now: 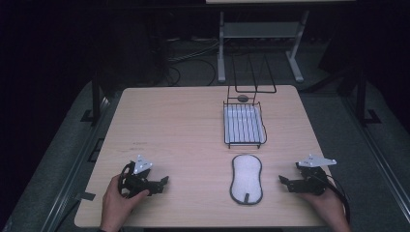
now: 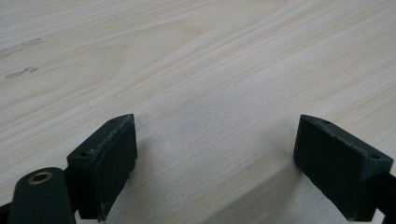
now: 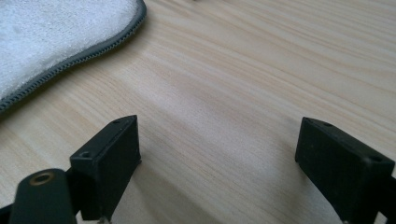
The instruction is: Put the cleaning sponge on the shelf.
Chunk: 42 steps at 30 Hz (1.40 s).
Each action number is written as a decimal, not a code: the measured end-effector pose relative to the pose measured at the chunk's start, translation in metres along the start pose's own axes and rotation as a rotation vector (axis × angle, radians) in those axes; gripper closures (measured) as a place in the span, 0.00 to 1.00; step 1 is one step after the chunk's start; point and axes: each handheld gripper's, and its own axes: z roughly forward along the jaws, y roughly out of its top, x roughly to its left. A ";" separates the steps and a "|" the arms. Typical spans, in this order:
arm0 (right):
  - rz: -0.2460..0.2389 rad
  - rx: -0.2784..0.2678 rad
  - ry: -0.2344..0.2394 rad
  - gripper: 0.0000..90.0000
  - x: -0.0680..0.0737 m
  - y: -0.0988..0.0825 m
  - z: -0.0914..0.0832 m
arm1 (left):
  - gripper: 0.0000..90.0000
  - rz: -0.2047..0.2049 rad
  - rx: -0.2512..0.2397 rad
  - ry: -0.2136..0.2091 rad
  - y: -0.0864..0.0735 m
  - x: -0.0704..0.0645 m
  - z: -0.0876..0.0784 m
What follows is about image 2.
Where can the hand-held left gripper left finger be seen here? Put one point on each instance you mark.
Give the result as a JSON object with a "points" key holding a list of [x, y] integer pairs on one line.
{"points": [[104, 165]]}

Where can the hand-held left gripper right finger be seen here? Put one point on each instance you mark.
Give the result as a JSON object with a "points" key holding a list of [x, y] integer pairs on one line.
{"points": [[336, 165]]}

